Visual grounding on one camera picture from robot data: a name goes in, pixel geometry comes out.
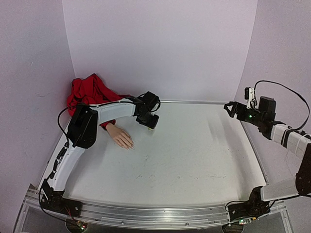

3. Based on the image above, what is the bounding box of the aluminium front rail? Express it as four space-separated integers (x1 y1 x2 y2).
14 185 293 233

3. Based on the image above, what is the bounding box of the mannequin hand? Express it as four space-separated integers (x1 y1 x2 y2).
106 123 134 150

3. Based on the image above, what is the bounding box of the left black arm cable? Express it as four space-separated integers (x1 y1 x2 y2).
57 104 83 141

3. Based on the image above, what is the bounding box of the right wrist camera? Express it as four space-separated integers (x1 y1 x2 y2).
244 87 256 109

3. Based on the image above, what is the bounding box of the right black camera cable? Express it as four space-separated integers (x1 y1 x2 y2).
254 80 311 133

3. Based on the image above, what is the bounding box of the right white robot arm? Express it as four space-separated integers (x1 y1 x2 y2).
224 97 311 222

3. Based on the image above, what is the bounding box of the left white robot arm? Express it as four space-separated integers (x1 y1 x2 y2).
38 92 161 217

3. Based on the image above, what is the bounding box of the red cloth garment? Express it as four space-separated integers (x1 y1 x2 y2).
67 73 130 117

